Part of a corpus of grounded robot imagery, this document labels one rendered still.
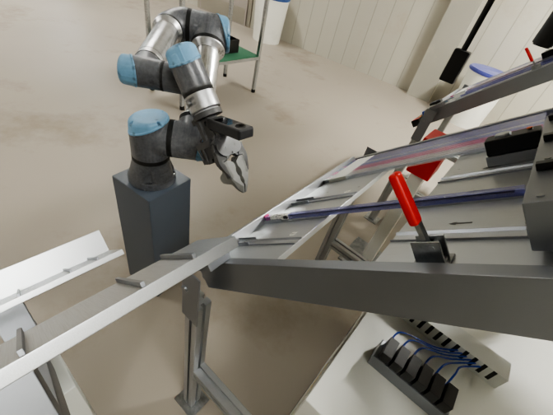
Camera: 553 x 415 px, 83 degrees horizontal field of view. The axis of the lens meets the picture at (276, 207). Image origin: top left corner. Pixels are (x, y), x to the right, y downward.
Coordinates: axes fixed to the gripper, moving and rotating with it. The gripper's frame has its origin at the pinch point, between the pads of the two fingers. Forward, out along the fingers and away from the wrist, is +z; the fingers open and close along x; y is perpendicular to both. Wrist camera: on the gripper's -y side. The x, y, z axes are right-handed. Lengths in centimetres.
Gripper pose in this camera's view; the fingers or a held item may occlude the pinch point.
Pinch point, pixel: (244, 187)
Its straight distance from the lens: 78.1
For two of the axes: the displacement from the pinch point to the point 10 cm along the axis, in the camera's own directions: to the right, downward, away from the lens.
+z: 3.7, 9.0, 2.2
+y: -6.8, 1.0, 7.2
